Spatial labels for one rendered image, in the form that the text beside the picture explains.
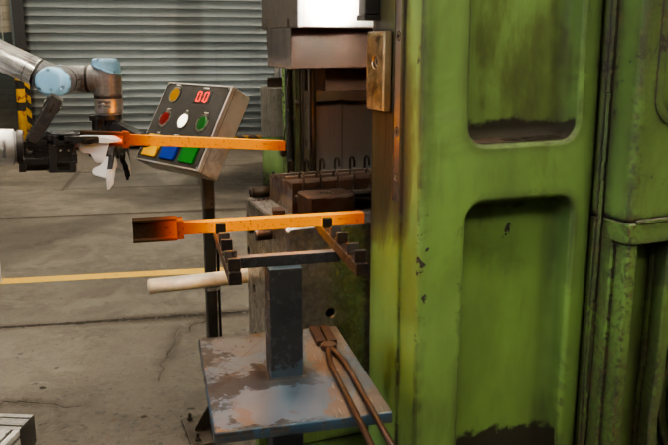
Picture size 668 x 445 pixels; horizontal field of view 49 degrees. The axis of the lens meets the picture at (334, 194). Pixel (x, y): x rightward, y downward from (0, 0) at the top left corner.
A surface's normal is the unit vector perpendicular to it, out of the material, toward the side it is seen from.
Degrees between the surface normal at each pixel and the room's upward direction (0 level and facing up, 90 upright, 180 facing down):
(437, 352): 90
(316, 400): 0
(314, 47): 90
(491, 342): 90
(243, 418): 0
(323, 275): 90
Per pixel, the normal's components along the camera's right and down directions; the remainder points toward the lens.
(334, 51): 0.36, 0.19
